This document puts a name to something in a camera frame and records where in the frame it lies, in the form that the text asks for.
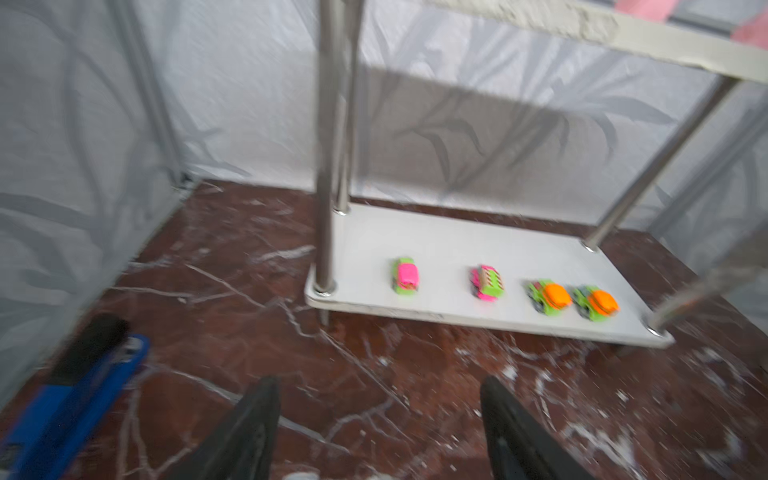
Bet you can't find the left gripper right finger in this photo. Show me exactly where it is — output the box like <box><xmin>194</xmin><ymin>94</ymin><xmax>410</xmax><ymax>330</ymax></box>
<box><xmin>480</xmin><ymin>376</ymin><xmax>593</xmax><ymax>480</ymax></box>

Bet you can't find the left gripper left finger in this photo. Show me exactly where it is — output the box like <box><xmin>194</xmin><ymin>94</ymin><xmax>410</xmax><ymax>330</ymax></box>
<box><xmin>167</xmin><ymin>376</ymin><xmax>281</xmax><ymax>480</ymax></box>

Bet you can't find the orange green toy truck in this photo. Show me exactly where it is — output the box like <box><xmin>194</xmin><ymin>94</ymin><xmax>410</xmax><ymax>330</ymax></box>
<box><xmin>571</xmin><ymin>286</ymin><xmax>620</xmax><ymax>322</ymax></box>
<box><xmin>526</xmin><ymin>280</ymin><xmax>572</xmax><ymax>316</ymax></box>

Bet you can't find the pink green toy truck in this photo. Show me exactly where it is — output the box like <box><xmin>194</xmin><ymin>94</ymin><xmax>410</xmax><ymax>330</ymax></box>
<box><xmin>471</xmin><ymin>265</ymin><xmax>505</xmax><ymax>302</ymax></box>
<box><xmin>392</xmin><ymin>257</ymin><xmax>420</xmax><ymax>295</ymax></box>

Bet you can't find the pink toy pig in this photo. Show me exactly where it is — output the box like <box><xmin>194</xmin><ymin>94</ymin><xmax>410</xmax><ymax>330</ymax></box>
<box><xmin>731</xmin><ymin>10</ymin><xmax>768</xmax><ymax>50</ymax></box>
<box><xmin>614</xmin><ymin>0</ymin><xmax>679</xmax><ymax>23</ymax></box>

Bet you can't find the white two-tier shelf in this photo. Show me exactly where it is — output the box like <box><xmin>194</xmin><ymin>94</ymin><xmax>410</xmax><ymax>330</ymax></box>
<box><xmin>305</xmin><ymin>1</ymin><xmax>767</xmax><ymax>348</ymax></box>

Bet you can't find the blue stapler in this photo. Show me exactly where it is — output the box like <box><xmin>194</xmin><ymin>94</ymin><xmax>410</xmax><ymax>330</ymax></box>
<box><xmin>1</xmin><ymin>313</ymin><xmax>150</xmax><ymax>479</ymax></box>

